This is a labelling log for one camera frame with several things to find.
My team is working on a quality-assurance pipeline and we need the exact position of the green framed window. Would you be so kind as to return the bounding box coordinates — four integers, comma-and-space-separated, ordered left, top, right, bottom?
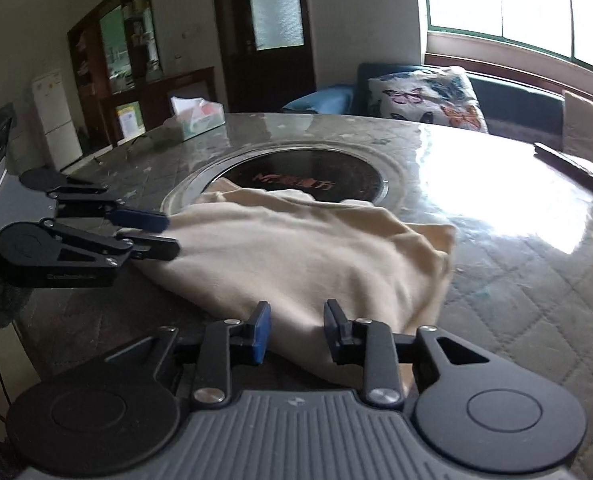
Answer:
423, 0, 593, 78

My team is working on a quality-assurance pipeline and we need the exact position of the dark wooden display cabinet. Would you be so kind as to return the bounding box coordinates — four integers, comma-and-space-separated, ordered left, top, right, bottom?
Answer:
67, 0, 216, 156

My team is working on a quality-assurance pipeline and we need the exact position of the dark blue sofa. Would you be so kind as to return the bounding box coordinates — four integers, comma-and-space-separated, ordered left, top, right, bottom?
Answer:
282, 62, 593, 161

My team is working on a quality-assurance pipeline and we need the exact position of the butterfly print pillow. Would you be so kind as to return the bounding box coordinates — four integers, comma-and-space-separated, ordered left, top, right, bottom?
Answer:
367, 66, 489, 134

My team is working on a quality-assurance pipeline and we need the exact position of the tissue box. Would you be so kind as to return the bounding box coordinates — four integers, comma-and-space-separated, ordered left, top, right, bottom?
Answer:
170, 96, 226, 141

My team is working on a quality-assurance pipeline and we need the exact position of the black remote control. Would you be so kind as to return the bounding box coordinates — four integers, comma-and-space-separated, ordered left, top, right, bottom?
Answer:
533, 142, 593, 192

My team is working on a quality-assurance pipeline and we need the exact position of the round black induction cooktop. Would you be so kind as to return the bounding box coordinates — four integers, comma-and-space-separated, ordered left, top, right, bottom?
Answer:
160, 144, 402, 216

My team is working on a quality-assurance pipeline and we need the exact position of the yellow green box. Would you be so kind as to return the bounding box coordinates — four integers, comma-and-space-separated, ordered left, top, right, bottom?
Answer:
115, 101, 144, 138

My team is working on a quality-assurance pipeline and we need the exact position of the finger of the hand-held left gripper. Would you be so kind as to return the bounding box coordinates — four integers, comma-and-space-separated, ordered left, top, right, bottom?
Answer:
46, 185, 170, 233
43, 219, 181, 267

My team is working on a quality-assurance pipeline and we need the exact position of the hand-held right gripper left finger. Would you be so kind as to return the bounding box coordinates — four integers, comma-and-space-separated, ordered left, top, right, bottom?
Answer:
105, 301, 272, 409

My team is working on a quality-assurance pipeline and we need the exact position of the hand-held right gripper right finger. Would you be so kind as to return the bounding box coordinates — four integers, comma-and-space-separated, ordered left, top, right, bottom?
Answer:
323, 299, 492, 409

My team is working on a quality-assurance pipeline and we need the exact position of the beige pillow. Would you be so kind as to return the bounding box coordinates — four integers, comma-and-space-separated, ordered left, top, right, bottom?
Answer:
562, 90, 593, 158

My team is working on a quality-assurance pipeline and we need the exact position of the white refrigerator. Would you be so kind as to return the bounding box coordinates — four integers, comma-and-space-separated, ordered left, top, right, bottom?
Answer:
31, 72, 83, 171

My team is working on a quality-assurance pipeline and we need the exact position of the cream garment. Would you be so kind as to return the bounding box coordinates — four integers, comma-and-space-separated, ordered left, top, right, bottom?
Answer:
134, 187, 458, 396

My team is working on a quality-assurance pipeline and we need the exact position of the dark wooden door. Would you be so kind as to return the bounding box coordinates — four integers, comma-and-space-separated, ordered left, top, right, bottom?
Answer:
210, 0, 319, 113

